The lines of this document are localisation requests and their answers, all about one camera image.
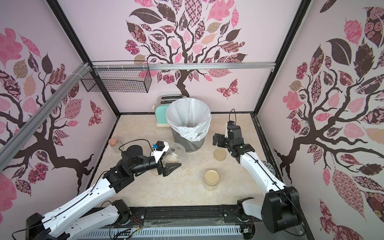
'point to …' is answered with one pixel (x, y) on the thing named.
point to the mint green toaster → (163, 102)
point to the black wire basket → (118, 76)
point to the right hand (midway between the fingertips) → (221, 136)
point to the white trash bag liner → (190, 117)
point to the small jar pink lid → (114, 143)
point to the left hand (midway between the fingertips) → (177, 159)
